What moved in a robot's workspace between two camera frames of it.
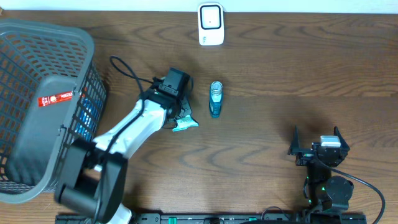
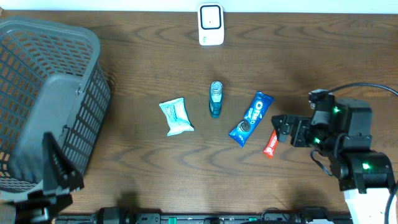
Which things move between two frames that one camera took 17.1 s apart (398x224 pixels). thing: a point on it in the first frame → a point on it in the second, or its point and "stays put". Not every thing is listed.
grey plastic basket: (52, 93) stays put
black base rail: (226, 218) stays put
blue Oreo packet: (88, 118) → (254, 115)
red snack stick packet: (55, 98) → (269, 148)
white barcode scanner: (211, 24) stays put
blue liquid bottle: (216, 99) stays put
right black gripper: (305, 155) → (304, 124)
